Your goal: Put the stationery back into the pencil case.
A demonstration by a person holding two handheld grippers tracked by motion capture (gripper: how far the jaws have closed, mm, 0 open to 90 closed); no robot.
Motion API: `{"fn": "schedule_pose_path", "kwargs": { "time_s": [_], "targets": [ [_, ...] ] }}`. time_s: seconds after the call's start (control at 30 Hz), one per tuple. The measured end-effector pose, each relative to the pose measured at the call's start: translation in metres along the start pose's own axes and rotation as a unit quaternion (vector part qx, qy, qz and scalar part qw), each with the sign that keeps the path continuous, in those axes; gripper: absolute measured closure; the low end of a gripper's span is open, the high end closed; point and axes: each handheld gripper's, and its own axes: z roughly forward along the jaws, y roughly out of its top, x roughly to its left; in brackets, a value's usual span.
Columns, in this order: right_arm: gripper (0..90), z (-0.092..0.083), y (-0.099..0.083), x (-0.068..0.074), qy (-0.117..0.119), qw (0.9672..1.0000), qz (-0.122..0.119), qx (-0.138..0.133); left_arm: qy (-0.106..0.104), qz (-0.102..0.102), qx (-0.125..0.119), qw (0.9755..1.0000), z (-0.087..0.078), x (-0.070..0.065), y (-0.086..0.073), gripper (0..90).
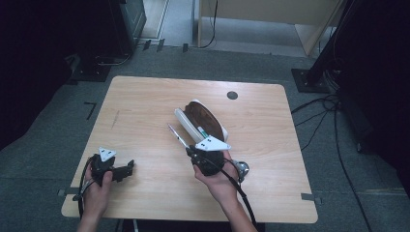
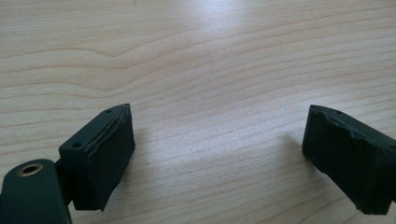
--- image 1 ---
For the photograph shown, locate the black cabinet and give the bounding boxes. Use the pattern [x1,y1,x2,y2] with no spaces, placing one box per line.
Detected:
[107,0,148,57]

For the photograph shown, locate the grey tape strip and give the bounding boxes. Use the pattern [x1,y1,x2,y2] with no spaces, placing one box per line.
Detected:
[300,191,323,205]
[57,188,82,198]

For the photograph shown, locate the shiny round metal object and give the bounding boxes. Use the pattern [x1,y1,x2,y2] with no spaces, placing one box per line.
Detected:
[232,159,250,184]

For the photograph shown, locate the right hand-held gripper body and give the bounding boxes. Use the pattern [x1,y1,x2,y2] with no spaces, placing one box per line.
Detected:
[186,134,232,177]

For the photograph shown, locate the black floor cable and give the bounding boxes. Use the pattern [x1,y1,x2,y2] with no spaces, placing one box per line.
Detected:
[290,93,366,232]

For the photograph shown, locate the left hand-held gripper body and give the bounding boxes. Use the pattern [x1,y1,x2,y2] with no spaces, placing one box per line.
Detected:
[90,146,118,188]

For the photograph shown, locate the black metal stand with base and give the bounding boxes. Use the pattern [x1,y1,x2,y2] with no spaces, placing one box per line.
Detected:
[291,0,359,95]

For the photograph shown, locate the person's right hand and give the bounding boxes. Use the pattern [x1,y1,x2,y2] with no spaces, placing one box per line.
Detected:
[192,150,242,206]

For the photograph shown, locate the person's left hand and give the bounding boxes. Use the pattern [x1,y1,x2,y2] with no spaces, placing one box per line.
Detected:
[82,170,114,220]

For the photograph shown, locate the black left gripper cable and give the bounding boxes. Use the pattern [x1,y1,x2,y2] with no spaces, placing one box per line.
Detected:
[76,156,98,220]

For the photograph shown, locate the black hanging cable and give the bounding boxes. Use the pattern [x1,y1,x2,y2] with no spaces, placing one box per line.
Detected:
[198,0,220,49]

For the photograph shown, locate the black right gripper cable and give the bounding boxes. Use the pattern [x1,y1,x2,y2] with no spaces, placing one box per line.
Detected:
[192,154,258,227]

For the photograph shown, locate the black tape corner mark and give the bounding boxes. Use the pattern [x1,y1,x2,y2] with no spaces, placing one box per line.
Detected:
[83,101,98,121]

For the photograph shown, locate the brown shoe with white sole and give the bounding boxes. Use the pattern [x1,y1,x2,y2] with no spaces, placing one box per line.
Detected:
[173,99,230,145]

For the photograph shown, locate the black flat stand base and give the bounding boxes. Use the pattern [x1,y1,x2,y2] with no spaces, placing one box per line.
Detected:
[71,53,112,83]

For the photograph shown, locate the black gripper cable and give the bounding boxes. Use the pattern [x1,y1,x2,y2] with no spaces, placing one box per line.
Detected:
[76,156,98,220]
[192,154,258,227]

